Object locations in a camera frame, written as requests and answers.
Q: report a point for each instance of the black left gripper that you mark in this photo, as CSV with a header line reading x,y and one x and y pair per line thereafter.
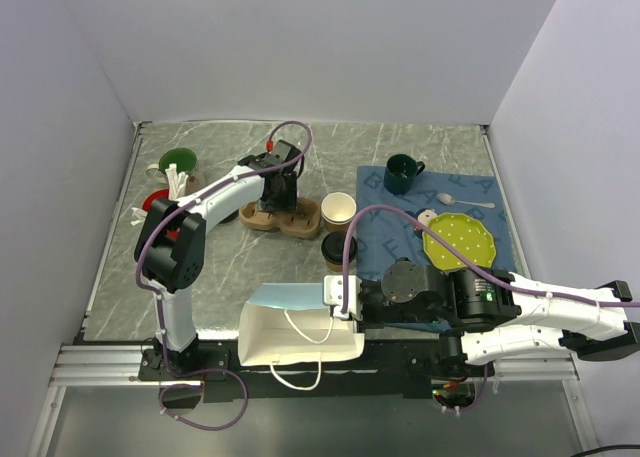
x,y
289,203

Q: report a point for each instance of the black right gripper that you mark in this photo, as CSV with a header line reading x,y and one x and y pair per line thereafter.
x,y
366,320

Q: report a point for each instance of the black coffee cup lid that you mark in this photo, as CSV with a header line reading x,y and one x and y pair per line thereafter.
x,y
229,218
334,244

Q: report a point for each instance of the light blue paper bag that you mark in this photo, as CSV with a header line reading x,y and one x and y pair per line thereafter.
x,y
283,324

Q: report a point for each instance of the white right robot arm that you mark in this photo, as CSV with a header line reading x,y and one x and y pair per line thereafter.
x,y
481,315

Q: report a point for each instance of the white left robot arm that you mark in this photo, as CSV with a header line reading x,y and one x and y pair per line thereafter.
x,y
170,250

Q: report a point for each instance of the stacked brown paper cups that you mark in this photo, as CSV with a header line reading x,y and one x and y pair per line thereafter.
x,y
338,210

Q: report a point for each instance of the blue letter print cloth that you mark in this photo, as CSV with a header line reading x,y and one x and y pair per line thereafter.
x,y
384,237

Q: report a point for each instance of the white mug green inside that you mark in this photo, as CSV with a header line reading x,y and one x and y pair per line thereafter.
x,y
186,161

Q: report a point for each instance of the white wrapped straws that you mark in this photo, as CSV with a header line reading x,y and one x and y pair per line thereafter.
x,y
177,185

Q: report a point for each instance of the red cup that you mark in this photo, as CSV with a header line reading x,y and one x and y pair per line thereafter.
x,y
161,193

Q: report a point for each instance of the green polka dot plate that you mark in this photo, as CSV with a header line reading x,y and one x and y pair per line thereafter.
x,y
464,233

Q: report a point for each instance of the dark green mug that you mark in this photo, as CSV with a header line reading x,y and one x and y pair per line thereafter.
x,y
401,170

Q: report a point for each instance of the silver spoon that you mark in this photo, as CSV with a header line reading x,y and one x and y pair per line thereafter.
x,y
448,200

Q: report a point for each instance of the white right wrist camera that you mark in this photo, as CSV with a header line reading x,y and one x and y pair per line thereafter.
x,y
341,296

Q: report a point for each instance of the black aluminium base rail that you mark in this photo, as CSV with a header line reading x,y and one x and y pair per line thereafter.
x,y
405,368

